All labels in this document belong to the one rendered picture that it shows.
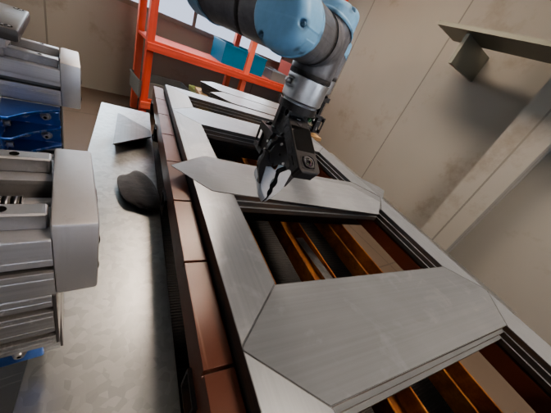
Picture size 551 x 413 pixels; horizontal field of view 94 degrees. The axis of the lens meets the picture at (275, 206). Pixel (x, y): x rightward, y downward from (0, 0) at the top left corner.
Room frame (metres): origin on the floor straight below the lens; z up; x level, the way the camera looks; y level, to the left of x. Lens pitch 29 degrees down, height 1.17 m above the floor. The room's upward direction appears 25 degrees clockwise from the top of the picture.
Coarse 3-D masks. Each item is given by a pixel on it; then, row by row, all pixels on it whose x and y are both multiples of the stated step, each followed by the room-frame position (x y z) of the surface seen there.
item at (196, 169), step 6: (186, 162) 0.58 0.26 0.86; (192, 162) 0.59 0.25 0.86; (198, 162) 0.61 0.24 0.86; (204, 162) 0.62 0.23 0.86; (186, 168) 0.55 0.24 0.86; (192, 168) 0.56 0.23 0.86; (198, 168) 0.58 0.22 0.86; (204, 168) 0.59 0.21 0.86; (186, 174) 0.53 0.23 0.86; (192, 174) 0.54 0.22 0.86; (198, 174) 0.55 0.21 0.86; (204, 174) 0.56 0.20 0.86; (198, 180) 0.52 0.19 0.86; (204, 180) 0.53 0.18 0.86; (210, 180) 0.55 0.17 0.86; (210, 186) 0.52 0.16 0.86
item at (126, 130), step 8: (120, 120) 0.91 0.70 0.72; (128, 120) 0.94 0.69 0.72; (120, 128) 0.85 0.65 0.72; (128, 128) 0.88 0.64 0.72; (136, 128) 0.91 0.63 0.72; (144, 128) 0.94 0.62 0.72; (120, 136) 0.80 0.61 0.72; (128, 136) 0.82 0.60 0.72; (136, 136) 0.85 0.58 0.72; (144, 136) 0.88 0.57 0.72; (112, 144) 0.73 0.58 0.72
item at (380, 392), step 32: (320, 160) 1.19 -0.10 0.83; (192, 192) 0.50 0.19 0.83; (384, 224) 0.82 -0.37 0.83; (416, 256) 0.70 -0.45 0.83; (224, 288) 0.27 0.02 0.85; (224, 320) 0.24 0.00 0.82; (448, 352) 0.35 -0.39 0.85; (512, 352) 0.47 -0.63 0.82; (384, 384) 0.24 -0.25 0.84; (544, 384) 0.42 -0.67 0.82
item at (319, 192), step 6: (306, 180) 0.82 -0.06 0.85; (312, 180) 0.84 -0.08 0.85; (312, 186) 0.80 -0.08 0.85; (318, 186) 0.82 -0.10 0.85; (312, 192) 0.75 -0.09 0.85; (318, 192) 0.77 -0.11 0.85; (324, 192) 0.79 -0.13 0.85; (318, 198) 0.72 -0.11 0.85; (324, 198) 0.74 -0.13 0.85; (330, 198) 0.76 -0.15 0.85; (324, 204) 0.70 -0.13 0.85; (330, 204) 0.72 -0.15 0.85; (336, 204) 0.74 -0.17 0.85
